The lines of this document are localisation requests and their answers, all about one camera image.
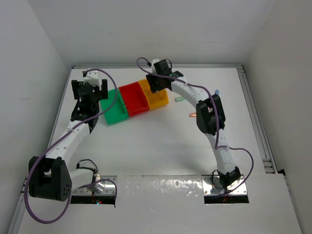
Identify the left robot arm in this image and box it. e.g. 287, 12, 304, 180
28, 79, 108, 201

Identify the yellow plastic bin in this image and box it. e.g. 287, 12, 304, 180
138, 79, 169, 110

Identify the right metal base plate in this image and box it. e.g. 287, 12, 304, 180
202, 175, 247, 196

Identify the red plastic bin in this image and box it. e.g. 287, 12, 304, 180
119, 82, 149, 117

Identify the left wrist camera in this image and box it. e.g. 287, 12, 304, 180
82, 71, 99, 87

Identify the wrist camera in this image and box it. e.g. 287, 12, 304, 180
147, 58, 161, 74
82, 71, 99, 87

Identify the green correction tape case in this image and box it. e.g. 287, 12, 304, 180
175, 97, 185, 102

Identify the aluminium frame rail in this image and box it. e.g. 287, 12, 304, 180
237, 66, 278, 174
72, 64, 244, 69

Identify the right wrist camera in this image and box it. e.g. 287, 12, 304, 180
147, 58, 161, 74

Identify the green plastic bin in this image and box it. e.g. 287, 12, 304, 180
99, 89, 129, 125

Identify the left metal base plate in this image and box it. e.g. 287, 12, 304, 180
73, 175, 117, 196

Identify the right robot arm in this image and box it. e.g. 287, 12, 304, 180
146, 59, 241, 189

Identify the aluminium frame rail right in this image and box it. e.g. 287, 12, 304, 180
237, 66, 278, 174

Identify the aluminium frame rail back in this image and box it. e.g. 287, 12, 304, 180
72, 64, 244, 69

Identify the metal base plate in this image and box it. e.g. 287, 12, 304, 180
73, 175, 117, 196
202, 175, 247, 196

